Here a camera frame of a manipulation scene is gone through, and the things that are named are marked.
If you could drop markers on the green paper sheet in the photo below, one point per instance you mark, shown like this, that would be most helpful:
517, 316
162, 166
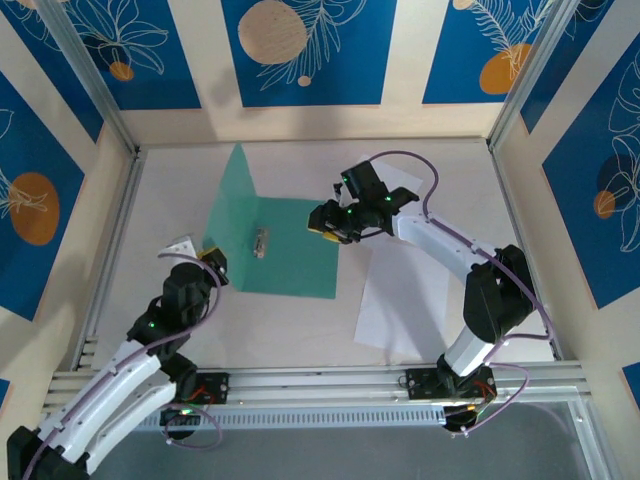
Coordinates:
300, 250

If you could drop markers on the metal folder clip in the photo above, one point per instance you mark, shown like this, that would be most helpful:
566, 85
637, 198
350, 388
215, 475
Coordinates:
260, 242

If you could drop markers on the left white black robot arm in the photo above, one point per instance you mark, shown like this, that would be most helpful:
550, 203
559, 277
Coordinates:
125, 400

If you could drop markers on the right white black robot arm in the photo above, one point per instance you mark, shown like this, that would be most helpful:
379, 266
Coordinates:
450, 245

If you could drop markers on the small black electronics module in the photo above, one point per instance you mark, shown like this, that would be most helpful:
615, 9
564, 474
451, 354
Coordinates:
175, 419
457, 420

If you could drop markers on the grey lower panel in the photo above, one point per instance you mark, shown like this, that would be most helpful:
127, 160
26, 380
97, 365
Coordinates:
320, 455

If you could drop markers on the aluminium side rail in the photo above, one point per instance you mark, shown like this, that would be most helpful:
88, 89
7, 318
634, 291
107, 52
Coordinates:
501, 175
114, 240

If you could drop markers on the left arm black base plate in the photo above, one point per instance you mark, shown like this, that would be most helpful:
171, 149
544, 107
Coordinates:
217, 385

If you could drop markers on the blue floral wall panel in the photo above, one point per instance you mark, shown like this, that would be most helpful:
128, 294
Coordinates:
575, 225
30, 150
70, 90
175, 75
450, 50
350, 75
552, 75

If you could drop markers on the aluminium mounting rail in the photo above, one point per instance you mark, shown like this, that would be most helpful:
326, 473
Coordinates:
320, 382

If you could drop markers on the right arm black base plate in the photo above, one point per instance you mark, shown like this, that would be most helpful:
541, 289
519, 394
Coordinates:
420, 384

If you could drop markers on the aluminium frame post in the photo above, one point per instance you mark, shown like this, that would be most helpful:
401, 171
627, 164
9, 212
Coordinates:
530, 65
85, 65

